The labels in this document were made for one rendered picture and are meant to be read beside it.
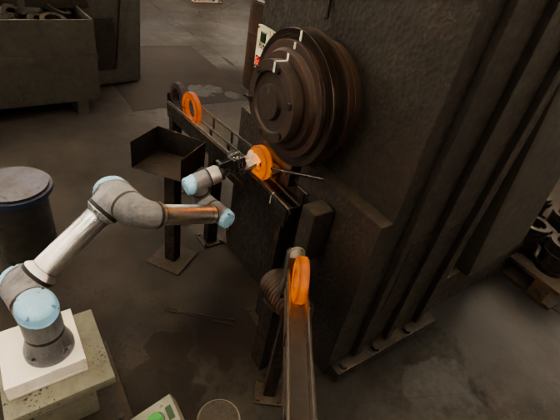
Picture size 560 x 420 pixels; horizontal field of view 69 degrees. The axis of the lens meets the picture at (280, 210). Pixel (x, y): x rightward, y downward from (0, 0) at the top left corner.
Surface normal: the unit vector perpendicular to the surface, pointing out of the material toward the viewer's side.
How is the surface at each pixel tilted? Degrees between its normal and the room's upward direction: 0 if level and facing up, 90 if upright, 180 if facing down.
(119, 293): 0
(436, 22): 90
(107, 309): 0
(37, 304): 6
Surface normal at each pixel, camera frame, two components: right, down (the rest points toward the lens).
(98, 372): 0.16, -0.79
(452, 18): -0.83, 0.22
